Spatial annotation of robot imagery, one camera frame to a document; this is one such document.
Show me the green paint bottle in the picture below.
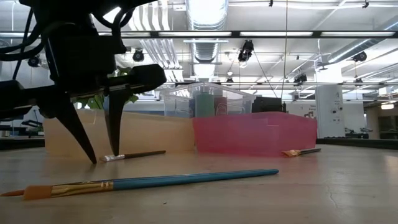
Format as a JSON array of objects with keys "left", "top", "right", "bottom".
[{"left": 195, "top": 92, "right": 215, "bottom": 118}]

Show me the thin hanging wire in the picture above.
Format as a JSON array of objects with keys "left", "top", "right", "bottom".
[{"left": 280, "top": 0, "right": 289, "bottom": 100}]

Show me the black paintbrush gold ferrule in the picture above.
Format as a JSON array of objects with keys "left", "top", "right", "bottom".
[{"left": 282, "top": 147, "right": 322, "bottom": 158}]

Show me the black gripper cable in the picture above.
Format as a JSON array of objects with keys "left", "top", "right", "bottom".
[{"left": 0, "top": 7, "right": 44, "bottom": 63}]

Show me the blue-handled paintbrush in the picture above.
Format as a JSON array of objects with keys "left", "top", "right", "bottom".
[{"left": 0, "top": 169, "right": 280, "bottom": 201}]

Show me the silver spiral ceiling duct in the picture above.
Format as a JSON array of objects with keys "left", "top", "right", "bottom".
[{"left": 185, "top": 0, "right": 230, "bottom": 78}]

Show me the clear plastic bin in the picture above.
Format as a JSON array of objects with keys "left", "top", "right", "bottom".
[{"left": 160, "top": 82, "right": 257, "bottom": 119}]

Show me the white pillar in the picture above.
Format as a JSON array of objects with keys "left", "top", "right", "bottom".
[{"left": 315, "top": 67, "right": 346, "bottom": 139}]

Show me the black paintbrush silver ferrule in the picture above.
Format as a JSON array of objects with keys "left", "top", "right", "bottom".
[{"left": 99, "top": 150, "right": 167, "bottom": 163}]

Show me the black ceiling spotlight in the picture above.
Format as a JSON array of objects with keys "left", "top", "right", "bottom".
[
  {"left": 293, "top": 73, "right": 308, "bottom": 85},
  {"left": 237, "top": 39, "right": 255, "bottom": 63},
  {"left": 353, "top": 50, "right": 368, "bottom": 63},
  {"left": 132, "top": 48, "right": 146, "bottom": 63},
  {"left": 27, "top": 54, "right": 42, "bottom": 68}
]

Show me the pink plastic bin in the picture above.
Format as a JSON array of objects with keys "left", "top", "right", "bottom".
[{"left": 192, "top": 111, "right": 318, "bottom": 157}]

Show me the pink paint bottle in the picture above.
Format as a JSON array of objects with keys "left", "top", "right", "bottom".
[{"left": 213, "top": 95, "right": 228, "bottom": 116}]

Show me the black box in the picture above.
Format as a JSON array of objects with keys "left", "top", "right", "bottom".
[{"left": 251, "top": 96, "right": 287, "bottom": 113}]

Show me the blue paint bottle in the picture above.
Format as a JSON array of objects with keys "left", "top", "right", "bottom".
[{"left": 186, "top": 98, "right": 197, "bottom": 118}]

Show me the green plant white pot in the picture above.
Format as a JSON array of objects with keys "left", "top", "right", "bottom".
[{"left": 72, "top": 65, "right": 141, "bottom": 110}]

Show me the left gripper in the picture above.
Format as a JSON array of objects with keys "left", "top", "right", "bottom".
[{"left": 0, "top": 29, "right": 167, "bottom": 165}]

